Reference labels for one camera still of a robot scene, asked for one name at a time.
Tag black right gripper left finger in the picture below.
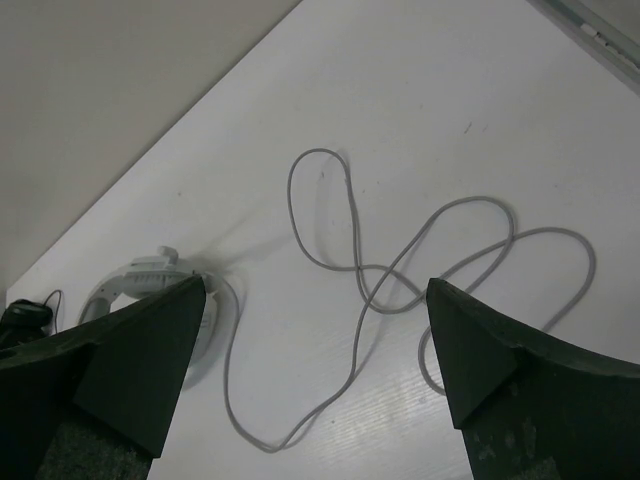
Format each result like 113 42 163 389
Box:
1 276 206 479

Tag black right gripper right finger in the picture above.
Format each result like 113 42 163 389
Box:
426 279 639 479

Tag white over-ear headphones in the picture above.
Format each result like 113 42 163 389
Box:
77 246 241 390

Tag grey headphone cable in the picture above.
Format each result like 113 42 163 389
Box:
223 147 597 454

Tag black on-ear headphones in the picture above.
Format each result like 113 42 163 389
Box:
1 289 63 350

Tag aluminium table rail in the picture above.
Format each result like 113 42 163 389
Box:
530 0 639 95

